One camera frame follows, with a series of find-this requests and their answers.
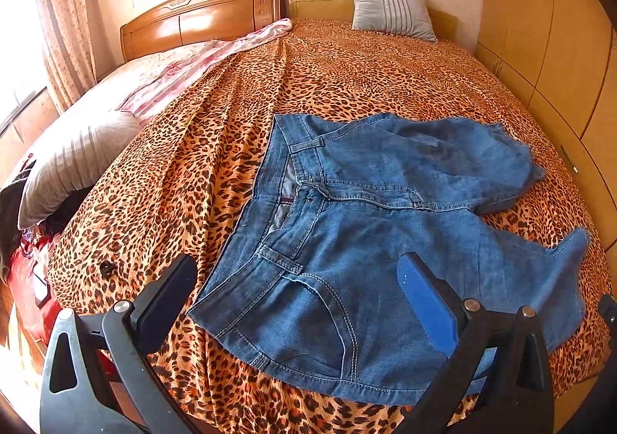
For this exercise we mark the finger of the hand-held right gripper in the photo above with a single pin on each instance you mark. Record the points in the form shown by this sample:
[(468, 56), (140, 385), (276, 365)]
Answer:
[(610, 323)]

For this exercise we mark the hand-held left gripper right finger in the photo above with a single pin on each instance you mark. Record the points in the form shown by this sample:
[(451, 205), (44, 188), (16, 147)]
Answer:
[(426, 304)]

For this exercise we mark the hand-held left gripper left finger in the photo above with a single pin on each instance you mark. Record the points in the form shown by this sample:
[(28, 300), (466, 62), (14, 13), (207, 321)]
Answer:
[(168, 294)]

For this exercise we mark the blue denim pants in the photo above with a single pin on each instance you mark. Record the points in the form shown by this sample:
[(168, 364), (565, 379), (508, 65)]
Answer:
[(361, 222)]

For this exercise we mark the small black clip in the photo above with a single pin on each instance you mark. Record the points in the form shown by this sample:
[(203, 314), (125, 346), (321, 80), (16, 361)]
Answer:
[(107, 268)]

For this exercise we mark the red plastic bag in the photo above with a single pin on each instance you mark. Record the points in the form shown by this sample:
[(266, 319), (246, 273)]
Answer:
[(24, 270)]

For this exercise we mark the grey ribbed pillow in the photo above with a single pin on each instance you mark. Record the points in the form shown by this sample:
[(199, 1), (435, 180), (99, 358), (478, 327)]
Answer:
[(72, 164)]

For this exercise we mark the black cloth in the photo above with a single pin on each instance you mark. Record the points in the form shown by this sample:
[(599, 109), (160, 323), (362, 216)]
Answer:
[(12, 202)]

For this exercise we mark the pink floral bed sheet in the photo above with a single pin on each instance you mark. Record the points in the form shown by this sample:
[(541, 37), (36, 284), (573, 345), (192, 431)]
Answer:
[(159, 72)]

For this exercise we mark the leopard print blanket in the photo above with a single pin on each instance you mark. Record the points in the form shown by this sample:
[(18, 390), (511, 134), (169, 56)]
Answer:
[(361, 77)]

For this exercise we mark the carved wooden headboard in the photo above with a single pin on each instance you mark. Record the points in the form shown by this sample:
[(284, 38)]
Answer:
[(193, 19)]

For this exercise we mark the floral patterned curtain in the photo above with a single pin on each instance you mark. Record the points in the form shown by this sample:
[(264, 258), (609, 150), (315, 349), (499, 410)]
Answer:
[(62, 29)]

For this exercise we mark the grey striped square pillow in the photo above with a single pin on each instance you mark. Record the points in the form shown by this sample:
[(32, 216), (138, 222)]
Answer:
[(390, 12)]

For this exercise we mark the tan wooden wardrobe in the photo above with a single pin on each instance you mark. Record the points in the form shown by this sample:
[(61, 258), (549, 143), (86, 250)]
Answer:
[(554, 29)]

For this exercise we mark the plain tan headboard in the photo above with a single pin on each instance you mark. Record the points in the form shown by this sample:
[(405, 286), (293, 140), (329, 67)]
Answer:
[(318, 7)]

